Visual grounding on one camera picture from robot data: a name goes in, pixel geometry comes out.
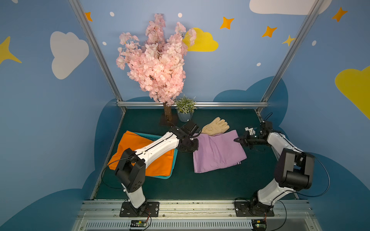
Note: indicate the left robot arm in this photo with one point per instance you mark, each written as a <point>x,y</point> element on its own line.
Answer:
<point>132,166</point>

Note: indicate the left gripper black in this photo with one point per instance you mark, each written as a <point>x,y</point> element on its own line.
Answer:
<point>189,144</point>

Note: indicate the pink blossom artificial tree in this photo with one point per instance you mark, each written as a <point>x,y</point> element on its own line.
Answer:
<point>157,64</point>

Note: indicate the small potted green plant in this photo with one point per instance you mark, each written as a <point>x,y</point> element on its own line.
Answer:
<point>185,108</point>

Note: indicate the teal plastic basket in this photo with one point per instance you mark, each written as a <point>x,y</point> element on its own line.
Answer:
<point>163,168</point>

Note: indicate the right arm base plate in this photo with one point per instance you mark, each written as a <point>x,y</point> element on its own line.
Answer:
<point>245,208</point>

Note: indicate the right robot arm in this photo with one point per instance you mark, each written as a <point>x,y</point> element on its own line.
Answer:
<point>293,172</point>

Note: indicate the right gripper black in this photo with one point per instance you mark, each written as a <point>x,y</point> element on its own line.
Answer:
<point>248,140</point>

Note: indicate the right circuit board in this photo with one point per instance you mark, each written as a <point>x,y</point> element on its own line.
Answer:
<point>259,225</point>

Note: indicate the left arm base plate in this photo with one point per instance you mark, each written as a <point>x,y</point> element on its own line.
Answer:
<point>147,208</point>

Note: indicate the cream glove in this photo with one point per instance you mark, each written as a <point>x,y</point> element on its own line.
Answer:
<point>216,127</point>

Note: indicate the circuit board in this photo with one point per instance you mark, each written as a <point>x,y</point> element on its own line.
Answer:
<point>138,224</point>
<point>259,225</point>

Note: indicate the left circuit board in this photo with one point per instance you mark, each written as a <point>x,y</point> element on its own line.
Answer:
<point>138,224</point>

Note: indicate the purple garment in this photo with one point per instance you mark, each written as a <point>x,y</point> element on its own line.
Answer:
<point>217,152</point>

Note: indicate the aluminium front rail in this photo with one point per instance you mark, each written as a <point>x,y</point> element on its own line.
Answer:
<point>195,215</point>

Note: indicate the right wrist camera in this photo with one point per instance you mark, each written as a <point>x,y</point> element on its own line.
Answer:
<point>250,131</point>

